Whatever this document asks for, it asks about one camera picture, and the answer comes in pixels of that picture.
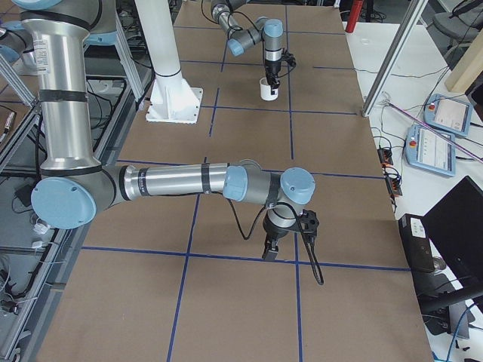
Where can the black desktop box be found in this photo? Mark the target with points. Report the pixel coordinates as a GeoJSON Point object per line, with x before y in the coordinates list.
{"type": "Point", "coordinates": [417, 246]}

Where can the brown paper table cover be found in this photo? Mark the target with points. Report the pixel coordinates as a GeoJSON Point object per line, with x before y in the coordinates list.
{"type": "Point", "coordinates": [171, 279]}

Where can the near teach pendant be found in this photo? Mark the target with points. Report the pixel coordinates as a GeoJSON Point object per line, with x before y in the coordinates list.
{"type": "Point", "coordinates": [427, 151]}

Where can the black monitor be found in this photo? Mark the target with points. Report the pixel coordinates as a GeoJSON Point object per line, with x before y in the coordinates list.
{"type": "Point", "coordinates": [454, 226]}

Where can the white pedestal column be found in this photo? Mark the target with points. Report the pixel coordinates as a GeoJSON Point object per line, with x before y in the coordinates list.
{"type": "Point", "coordinates": [172, 99]}

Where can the far teach pendant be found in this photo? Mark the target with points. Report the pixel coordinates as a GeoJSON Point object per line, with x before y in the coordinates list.
{"type": "Point", "coordinates": [448, 114]}

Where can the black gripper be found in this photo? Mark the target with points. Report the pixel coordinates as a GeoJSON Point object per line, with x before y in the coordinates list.
{"type": "Point", "coordinates": [275, 230]}
{"type": "Point", "coordinates": [272, 68]}

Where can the teach pendant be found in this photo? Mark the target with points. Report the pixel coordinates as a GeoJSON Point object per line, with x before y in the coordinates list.
{"type": "Point", "coordinates": [427, 151]}
{"type": "Point", "coordinates": [448, 114]}

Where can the white smiley mug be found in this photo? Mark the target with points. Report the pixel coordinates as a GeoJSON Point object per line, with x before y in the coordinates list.
{"type": "Point", "coordinates": [266, 92]}

